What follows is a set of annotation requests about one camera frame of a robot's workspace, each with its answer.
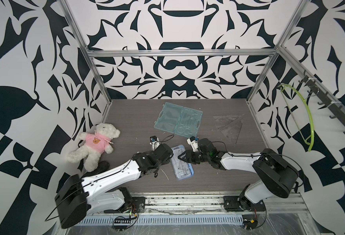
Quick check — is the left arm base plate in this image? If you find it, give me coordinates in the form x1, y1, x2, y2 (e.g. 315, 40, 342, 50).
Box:
104, 197, 146, 213

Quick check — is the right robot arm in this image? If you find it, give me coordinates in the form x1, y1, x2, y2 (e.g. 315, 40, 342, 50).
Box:
178, 137, 299, 211

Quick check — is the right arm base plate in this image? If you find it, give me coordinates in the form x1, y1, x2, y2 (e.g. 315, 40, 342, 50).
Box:
223, 196, 266, 212

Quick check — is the black glasses case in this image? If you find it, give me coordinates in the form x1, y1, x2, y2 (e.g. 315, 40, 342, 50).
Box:
82, 161, 110, 178

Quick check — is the black hook rack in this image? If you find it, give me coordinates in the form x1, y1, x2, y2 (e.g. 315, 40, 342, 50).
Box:
300, 70, 345, 134

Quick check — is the green tube on wall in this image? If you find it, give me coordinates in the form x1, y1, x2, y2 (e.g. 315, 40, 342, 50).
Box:
277, 83, 315, 152

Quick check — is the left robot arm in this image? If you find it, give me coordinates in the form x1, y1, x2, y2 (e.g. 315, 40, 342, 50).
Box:
55, 144, 173, 229

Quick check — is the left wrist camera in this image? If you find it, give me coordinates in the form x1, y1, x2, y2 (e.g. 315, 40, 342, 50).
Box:
150, 136, 159, 151

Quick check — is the blue geometry set case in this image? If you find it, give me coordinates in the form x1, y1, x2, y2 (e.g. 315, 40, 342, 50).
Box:
170, 145, 194, 180

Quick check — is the black yellow connector right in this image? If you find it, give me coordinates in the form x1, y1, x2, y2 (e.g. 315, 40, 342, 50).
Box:
242, 215, 258, 230

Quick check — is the teal ruler set case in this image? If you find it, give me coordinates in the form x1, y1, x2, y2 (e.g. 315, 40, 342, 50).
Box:
154, 102, 203, 138

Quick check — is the black connector left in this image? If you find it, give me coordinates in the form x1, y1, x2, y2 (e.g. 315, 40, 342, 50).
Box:
112, 216, 138, 231

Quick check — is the white teddy bear pink shirt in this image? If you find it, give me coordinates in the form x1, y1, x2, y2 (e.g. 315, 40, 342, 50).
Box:
67, 123, 121, 172

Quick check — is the aluminium frame rail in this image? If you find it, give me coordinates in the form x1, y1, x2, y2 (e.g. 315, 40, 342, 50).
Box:
57, 192, 308, 218

